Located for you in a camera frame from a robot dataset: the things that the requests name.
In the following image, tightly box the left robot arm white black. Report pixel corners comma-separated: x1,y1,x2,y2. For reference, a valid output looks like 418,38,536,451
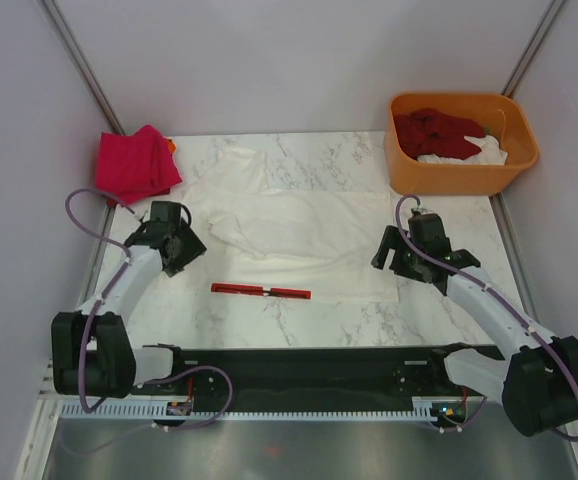
51,201,207,398

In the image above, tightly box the orange cloth under pink shirt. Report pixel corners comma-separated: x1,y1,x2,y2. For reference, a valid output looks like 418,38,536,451
166,138,176,154

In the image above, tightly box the dark red t-shirt in bin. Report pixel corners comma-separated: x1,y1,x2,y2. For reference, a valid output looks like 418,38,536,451
394,108,486,160

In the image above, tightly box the white t-shirt red print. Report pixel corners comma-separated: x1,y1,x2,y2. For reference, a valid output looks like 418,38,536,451
164,148,399,302

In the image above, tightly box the orange plastic bin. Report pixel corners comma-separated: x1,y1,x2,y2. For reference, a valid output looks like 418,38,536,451
384,92,539,196

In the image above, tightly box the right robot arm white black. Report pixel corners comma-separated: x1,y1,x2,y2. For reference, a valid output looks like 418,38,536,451
371,211,578,442

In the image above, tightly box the folded pink t-shirt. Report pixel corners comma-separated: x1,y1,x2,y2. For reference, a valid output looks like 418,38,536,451
94,125,183,204

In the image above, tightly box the white t-shirt in bin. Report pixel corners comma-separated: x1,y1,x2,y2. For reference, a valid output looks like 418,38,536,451
415,133,510,167

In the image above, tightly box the white slotted cable duct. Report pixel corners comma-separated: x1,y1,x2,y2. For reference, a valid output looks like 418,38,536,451
59,398,448,422

